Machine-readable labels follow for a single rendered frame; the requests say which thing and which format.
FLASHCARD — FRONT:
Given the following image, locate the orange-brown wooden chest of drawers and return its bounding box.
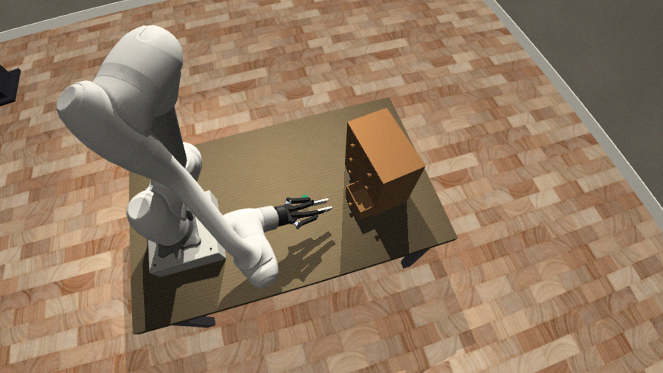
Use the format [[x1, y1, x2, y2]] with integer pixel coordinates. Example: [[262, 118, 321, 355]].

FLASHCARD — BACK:
[[346, 108, 425, 216]]

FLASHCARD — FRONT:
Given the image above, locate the brown wooden drawer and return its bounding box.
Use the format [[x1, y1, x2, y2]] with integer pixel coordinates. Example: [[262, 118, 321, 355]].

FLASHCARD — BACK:
[[363, 154, 382, 194], [346, 155, 360, 182], [346, 180, 375, 221], [347, 125, 364, 165], [346, 141, 362, 177], [360, 168, 378, 205]]

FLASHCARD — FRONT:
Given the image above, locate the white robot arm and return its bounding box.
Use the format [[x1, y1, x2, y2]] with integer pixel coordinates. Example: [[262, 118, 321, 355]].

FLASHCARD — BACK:
[[56, 25, 279, 288]]

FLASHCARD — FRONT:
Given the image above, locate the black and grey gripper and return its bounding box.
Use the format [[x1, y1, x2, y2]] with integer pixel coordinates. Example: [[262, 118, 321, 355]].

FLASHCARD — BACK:
[[274, 197, 332, 229]]

